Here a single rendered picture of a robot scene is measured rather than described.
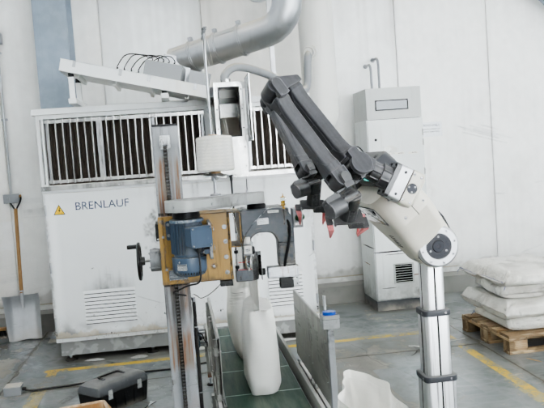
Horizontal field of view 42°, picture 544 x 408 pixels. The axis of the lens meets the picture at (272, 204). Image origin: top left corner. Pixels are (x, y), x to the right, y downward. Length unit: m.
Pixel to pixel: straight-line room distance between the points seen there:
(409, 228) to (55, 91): 4.87
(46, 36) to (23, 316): 2.65
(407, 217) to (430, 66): 5.31
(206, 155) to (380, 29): 4.84
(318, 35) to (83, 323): 3.20
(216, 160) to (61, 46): 4.11
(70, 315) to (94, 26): 2.91
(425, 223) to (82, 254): 3.92
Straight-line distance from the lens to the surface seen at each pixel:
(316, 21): 6.54
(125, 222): 6.03
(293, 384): 3.86
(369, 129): 6.95
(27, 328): 7.32
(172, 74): 5.76
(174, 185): 3.33
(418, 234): 2.66
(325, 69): 6.49
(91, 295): 6.14
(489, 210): 8.03
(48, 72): 7.00
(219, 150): 3.09
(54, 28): 7.05
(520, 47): 8.25
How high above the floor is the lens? 1.57
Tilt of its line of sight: 4 degrees down
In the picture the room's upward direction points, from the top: 4 degrees counter-clockwise
